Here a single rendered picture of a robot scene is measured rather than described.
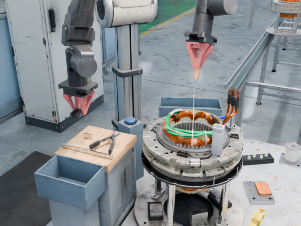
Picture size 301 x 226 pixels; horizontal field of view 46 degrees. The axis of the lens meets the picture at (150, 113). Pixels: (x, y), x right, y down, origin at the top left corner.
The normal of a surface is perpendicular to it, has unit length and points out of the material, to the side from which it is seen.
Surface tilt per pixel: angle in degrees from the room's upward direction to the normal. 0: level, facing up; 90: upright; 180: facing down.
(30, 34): 90
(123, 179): 90
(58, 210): 90
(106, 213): 90
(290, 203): 0
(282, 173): 0
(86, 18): 116
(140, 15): 111
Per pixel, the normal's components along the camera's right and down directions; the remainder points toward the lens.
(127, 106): 0.47, 0.39
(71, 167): -0.39, 0.40
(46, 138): 0.00, -0.90
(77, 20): 0.36, 0.76
